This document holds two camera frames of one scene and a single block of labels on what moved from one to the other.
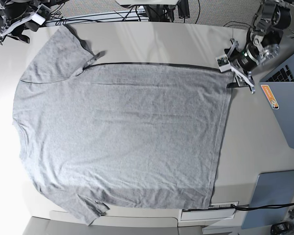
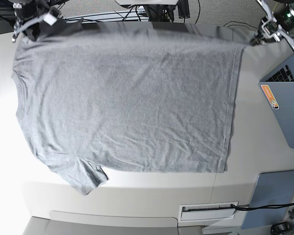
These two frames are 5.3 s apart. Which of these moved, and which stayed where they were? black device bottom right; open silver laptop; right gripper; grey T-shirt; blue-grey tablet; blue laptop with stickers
Moved: right gripper; grey T-shirt
Stayed: black device bottom right; blue laptop with stickers; blue-grey tablet; open silver laptop
